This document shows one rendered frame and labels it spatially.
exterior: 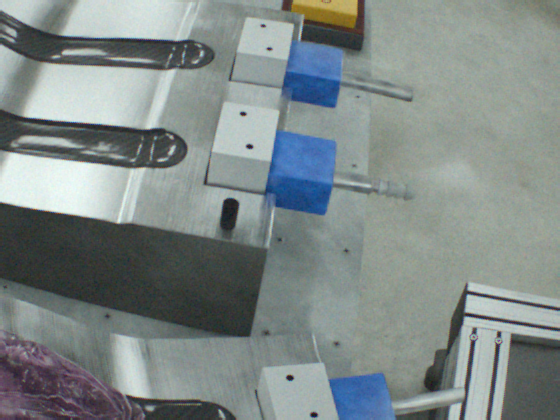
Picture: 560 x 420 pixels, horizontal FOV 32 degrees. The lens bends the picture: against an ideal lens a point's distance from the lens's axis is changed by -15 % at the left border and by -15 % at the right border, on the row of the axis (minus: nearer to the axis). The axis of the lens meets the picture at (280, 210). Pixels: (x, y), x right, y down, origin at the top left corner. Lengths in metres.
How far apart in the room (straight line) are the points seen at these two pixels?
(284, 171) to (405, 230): 1.30
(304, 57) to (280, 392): 0.28
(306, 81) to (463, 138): 1.46
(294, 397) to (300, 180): 0.15
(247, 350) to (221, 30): 0.28
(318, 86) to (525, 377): 0.86
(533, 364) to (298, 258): 0.84
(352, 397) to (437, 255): 1.34
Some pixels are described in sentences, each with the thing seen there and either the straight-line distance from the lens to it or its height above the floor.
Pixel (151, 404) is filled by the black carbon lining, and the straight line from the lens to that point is 0.63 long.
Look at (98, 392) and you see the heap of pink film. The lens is 0.59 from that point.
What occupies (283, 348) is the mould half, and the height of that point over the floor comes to 0.86.
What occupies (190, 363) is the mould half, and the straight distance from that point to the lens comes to 0.65.
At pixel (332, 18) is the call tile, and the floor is 0.83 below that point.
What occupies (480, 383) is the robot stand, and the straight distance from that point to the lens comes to 1.50.
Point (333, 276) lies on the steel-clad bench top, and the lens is 0.79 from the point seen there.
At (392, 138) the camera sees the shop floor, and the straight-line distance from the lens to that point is 2.16.
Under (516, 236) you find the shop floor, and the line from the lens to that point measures 2.06.
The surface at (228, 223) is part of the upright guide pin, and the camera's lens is 0.67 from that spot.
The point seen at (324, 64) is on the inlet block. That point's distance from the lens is 0.79.
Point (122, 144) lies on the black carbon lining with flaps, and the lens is 0.73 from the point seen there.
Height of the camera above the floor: 1.37
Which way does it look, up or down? 44 degrees down
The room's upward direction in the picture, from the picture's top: 12 degrees clockwise
